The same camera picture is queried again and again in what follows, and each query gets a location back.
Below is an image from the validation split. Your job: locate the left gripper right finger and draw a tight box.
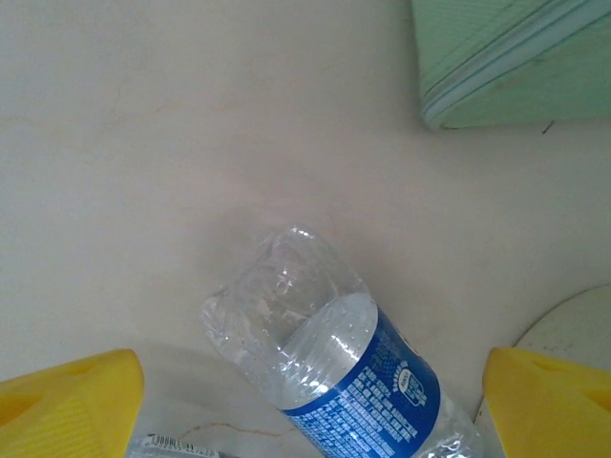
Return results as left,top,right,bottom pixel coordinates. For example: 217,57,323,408
480,346,611,458

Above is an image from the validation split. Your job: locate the mint green carry case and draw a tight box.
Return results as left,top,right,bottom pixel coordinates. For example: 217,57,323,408
411,0,611,131

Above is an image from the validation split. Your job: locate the blue-label clear bottle blue cap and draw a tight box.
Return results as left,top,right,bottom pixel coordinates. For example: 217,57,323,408
200,222,486,458

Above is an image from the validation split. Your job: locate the white ribbed waste bin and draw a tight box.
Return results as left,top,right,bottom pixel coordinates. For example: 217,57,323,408
472,282,611,430

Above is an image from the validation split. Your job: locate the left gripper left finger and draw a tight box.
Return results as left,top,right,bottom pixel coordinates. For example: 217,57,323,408
0,348,146,458

